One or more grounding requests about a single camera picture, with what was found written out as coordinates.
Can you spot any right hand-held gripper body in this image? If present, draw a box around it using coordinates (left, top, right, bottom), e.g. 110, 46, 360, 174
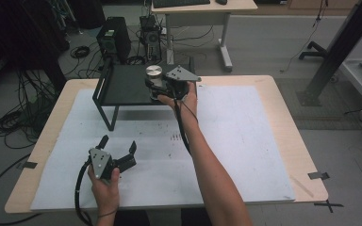
165, 64, 203, 101

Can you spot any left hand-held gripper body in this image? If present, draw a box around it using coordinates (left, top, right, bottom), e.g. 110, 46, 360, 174
88, 146, 139, 182

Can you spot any silver metal canister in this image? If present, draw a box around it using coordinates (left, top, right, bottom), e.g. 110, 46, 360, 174
144, 64, 165, 100

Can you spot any black metal shelf rack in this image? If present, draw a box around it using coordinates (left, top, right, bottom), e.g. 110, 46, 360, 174
91, 56, 199, 132

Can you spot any person's right hand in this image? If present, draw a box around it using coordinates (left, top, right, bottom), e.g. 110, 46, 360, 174
157, 80, 199, 118

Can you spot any person's left hand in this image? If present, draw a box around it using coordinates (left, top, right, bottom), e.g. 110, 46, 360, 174
87, 164, 122, 218

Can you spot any black computer tower green light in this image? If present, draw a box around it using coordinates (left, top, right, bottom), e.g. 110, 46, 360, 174
95, 16, 133, 65

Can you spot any grey tape strip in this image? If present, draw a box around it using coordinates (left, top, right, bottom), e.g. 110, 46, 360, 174
15, 160, 39, 170
307, 170, 331, 181

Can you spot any light wooden desk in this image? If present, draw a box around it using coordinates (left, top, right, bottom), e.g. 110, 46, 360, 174
150, 0, 259, 73

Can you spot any black keyboard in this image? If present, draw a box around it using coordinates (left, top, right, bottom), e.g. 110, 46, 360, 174
152, 0, 211, 9

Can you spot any white table mat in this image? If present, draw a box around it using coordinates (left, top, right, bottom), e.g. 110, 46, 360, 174
30, 85, 296, 212

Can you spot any large black hard case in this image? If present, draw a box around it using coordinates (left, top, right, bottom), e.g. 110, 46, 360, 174
0, 0, 70, 92

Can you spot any black stand base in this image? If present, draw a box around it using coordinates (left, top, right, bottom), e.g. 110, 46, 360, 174
298, 40, 328, 61

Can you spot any grey metal column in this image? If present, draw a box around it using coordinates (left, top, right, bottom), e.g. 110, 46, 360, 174
296, 0, 362, 107

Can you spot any black tape cross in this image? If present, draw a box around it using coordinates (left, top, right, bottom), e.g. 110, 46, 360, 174
313, 199, 345, 214

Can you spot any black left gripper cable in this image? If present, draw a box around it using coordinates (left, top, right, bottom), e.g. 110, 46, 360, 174
74, 159, 94, 226

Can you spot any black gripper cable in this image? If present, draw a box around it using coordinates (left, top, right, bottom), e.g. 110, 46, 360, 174
74, 159, 94, 226
173, 93, 200, 155

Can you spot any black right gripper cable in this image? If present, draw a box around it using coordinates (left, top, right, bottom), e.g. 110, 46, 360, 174
173, 93, 200, 155

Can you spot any coiled black cable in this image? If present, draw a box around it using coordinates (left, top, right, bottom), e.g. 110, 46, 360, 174
70, 44, 91, 59

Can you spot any tangle of black floor cables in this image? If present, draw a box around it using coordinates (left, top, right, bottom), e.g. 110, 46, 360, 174
0, 68, 64, 151

